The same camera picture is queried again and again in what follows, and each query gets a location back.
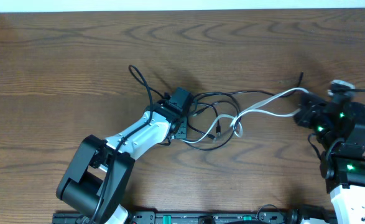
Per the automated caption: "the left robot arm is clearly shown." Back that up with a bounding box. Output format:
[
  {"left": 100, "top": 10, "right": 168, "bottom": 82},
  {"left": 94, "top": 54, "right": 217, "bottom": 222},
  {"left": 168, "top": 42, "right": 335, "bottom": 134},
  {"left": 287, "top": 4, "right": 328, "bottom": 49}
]
[{"left": 56, "top": 88, "right": 193, "bottom": 223}]

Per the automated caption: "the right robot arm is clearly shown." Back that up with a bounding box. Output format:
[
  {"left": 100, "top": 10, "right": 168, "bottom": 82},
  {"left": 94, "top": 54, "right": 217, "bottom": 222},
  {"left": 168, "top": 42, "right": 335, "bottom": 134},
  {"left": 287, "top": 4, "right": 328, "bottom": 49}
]
[{"left": 293, "top": 93, "right": 365, "bottom": 223}]

